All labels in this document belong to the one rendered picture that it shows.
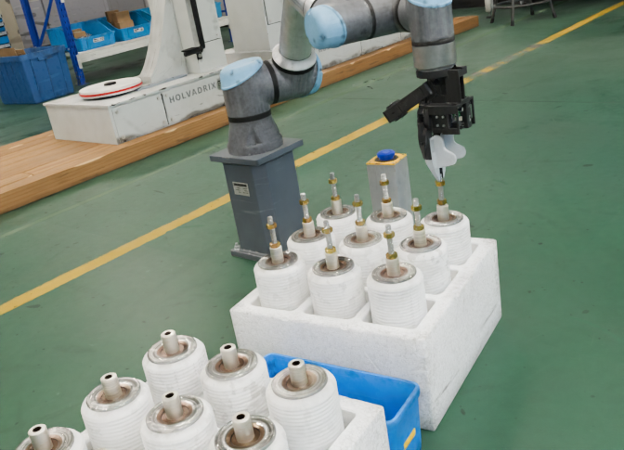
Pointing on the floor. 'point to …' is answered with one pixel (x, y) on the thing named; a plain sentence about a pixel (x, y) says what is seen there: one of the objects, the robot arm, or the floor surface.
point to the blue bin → (405, 433)
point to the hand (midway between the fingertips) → (435, 172)
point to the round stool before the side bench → (521, 0)
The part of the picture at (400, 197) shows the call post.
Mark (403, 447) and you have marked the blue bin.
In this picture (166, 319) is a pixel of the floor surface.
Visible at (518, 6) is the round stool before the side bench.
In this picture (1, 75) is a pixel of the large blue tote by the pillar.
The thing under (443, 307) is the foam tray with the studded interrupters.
